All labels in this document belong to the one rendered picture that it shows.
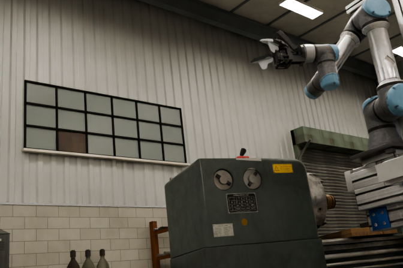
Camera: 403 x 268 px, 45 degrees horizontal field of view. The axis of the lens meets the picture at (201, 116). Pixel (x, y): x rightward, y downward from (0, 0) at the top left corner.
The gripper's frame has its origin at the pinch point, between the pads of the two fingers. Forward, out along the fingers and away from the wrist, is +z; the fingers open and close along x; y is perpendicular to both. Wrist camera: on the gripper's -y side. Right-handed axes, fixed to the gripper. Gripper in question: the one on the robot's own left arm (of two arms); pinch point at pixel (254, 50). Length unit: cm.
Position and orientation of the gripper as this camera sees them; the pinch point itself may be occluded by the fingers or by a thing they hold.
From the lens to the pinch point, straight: 202.1
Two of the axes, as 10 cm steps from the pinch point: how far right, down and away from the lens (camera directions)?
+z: -9.8, 0.4, -2.0
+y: 1.4, 8.8, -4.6
